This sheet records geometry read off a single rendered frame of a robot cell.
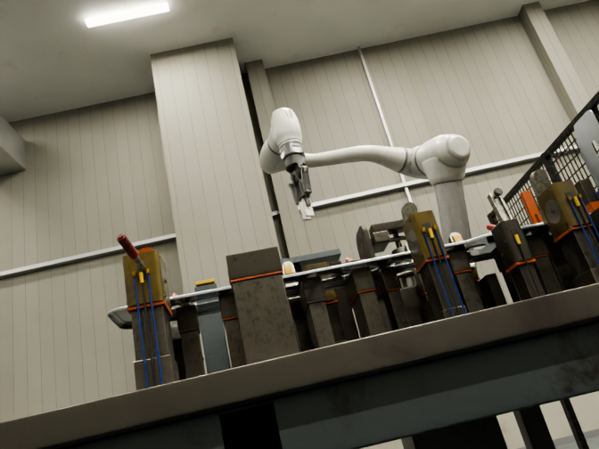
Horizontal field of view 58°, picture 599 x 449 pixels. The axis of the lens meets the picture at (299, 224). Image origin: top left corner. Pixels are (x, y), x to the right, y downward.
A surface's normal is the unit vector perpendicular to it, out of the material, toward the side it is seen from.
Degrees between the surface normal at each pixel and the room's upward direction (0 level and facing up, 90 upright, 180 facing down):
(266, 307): 90
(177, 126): 90
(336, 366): 90
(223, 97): 90
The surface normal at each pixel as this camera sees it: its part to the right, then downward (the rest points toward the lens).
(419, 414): -0.04, -0.39
